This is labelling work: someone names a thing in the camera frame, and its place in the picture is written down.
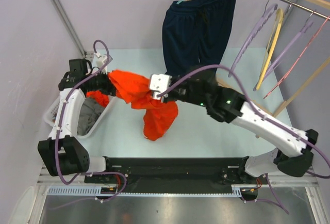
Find aluminium frame post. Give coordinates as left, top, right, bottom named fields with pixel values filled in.
left=50, top=0, right=86, bottom=57

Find yellow hanger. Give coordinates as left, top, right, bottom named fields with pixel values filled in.
left=253, top=9, right=284, bottom=91

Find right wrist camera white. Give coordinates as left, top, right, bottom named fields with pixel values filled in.
left=149, top=74, right=172, bottom=100

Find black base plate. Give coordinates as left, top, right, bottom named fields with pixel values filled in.
left=84, top=156, right=261, bottom=201

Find pink hanger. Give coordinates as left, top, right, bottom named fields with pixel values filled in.
left=262, top=9, right=330, bottom=99

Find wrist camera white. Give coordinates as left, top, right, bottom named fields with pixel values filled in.
left=94, top=52, right=113, bottom=74
left=149, top=74, right=172, bottom=100

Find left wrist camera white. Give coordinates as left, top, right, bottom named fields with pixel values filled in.
left=94, top=52, right=113, bottom=74

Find navy blue shorts hanging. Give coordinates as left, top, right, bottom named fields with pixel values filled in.
left=162, top=0, right=236, bottom=76

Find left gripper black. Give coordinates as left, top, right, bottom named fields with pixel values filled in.
left=87, top=69, right=128, bottom=97

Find orange shorts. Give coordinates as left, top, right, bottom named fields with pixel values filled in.
left=86, top=69, right=179, bottom=142

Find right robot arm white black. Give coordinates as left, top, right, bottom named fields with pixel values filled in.
left=149, top=65, right=318, bottom=183

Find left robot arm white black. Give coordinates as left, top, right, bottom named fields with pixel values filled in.
left=38, top=56, right=116, bottom=183

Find grey garment in basket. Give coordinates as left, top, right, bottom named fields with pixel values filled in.
left=77, top=98, right=105, bottom=136

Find white laundry basket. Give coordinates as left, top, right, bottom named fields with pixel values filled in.
left=43, top=65, right=117, bottom=139

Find white cable duct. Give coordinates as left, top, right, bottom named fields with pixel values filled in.
left=47, top=186, right=257, bottom=198

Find purple notched hanger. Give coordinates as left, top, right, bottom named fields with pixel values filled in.
left=228, top=0, right=278, bottom=77

